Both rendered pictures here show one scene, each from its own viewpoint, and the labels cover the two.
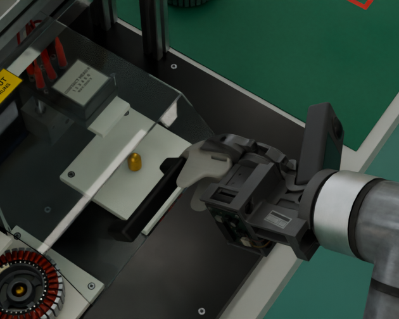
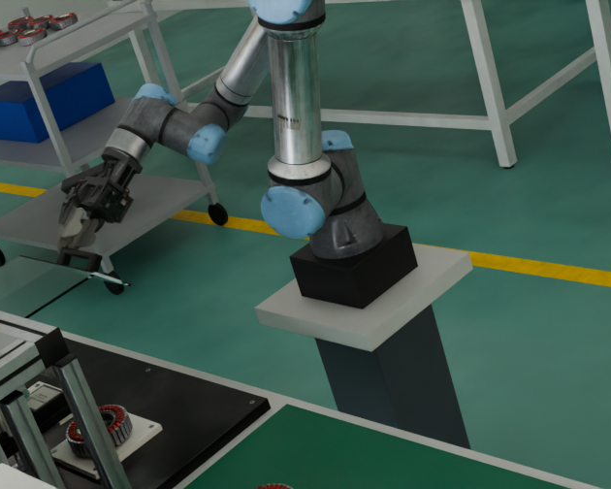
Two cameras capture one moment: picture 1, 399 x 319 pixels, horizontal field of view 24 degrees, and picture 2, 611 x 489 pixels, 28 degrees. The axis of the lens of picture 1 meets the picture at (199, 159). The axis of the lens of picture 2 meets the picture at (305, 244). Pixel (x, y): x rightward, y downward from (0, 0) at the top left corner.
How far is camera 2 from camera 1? 1.95 m
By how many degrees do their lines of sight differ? 61
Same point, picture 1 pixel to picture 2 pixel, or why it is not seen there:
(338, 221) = (129, 137)
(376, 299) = (169, 126)
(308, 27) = not seen: outside the picture
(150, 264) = (106, 395)
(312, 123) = (72, 180)
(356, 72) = not seen: hidden behind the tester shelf
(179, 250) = (102, 385)
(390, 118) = not seen: hidden behind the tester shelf
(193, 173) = (76, 226)
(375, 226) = (138, 119)
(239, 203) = (105, 179)
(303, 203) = (115, 155)
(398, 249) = (150, 111)
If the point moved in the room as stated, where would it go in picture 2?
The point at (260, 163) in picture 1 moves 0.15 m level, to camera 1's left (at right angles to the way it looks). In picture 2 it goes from (86, 182) to (59, 218)
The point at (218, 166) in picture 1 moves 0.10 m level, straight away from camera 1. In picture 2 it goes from (77, 213) to (29, 222)
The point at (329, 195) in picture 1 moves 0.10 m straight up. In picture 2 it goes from (115, 141) to (97, 90)
